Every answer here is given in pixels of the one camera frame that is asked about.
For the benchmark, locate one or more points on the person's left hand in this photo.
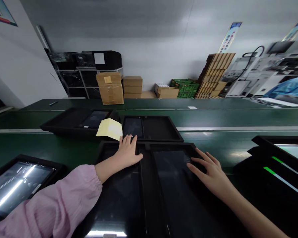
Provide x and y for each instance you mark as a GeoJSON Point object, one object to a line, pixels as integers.
{"type": "Point", "coordinates": [128, 153]}

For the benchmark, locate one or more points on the person's right hand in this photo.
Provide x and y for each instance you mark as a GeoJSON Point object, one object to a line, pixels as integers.
{"type": "Point", "coordinates": [213, 172]}

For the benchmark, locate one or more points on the dark display panel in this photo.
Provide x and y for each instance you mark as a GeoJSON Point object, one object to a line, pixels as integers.
{"type": "Point", "coordinates": [178, 188]}
{"type": "Point", "coordinates": [95, 119]}
{"type": "Point", "coordinates": [119, 198]}
{"type": "Point", "coordinates": [133, 127]}

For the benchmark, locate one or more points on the yellow paper sheet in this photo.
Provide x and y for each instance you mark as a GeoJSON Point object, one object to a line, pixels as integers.
{"type": "Point", "coordinates": [109, 130]}

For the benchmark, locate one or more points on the black foam tray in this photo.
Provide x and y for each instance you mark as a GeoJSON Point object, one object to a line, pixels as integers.
{"type": "Point", "coordinates": [57, 163]}
{"type": "Point", "coordinates": [258, 173]}
{"type": "Point", "coordinates": [149, 198]}
{"type": "Point", "coordinates": [161, 129]}
{"type": "Point", "coordinates": [64, 121]}

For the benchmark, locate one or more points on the green conveyor belt line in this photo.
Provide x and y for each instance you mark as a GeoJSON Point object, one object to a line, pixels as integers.
{"type": "Point", "coordinates": [213, 121]}

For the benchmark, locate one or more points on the green tape strip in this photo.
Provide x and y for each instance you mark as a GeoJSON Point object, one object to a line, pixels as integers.
{"type": "Point", "coordinates": [277, 160]}
{"type": "Point", "coordinates": [270, 170]}

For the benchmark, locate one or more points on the large taped cardboard box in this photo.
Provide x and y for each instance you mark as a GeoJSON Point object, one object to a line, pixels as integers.
{"type": "Point", "coordinates": [111, 95]}

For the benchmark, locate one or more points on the flat cardboard box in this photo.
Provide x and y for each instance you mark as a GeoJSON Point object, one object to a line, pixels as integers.
{"type": "Point", "coordinates": [148, 95]}

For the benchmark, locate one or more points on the stack of three cardboard boxes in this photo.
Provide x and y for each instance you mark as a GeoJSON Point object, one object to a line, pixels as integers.
{"type": "Point", "coordinates": [132, 86]}

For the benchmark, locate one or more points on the open cardboard box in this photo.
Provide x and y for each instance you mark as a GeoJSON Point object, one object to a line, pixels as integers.
{"type": "Point", "coordinates": [167, 93]}

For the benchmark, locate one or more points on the white box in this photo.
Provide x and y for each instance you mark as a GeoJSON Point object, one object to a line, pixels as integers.
{"type": "Point", "coordinates": [161, 86]}

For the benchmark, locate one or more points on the cardboard box with yellow label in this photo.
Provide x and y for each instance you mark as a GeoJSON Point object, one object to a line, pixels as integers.
{"type": "Point", "coordinates": [108, 78]}

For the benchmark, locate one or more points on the display panel with green strips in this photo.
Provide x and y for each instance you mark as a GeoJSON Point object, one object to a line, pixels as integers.
{"type": "Point", "coordinates": [293, 158]}

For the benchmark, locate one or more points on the green plastic crate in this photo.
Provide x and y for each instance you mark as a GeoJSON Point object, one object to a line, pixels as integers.
{"type": "Point", "coordinates": [186, 88]}

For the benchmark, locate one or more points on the blue pen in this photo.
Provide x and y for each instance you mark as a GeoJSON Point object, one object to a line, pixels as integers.
{"type": "Point", "coordinates": [53, 103]}

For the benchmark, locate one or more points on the white paper sheets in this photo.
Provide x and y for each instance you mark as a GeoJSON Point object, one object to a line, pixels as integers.
{"type": "Point", "coordinates": [278, 101]}

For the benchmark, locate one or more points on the stack of wrapped black trays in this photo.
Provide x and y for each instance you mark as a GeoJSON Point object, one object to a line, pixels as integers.
{"type": "Point", "coordinates": [72, 74]}

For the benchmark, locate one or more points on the stack of brown cartons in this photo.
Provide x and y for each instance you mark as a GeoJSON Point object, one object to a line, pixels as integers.
{"type": "Point", "coordinates": [214, 74]}

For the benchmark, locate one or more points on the glossy display panel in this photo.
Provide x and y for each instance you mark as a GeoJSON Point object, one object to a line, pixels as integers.
{"type": "Point", "coordinates": [17, 183]}

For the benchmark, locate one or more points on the grey metal bar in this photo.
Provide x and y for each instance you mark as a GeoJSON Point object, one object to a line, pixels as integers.
{"type": "Point", "coordinates": [42, 39]}

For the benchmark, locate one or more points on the tall wall banner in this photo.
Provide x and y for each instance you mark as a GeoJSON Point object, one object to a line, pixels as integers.
{"type": "Point", "coordinates": [294, 31]}
{"type": "Point", "coordinates": [229, 37]}

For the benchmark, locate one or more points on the colourful wall poster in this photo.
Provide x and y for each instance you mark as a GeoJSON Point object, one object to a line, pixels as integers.
{"type": "Point", "coordinates": [1, 11]}

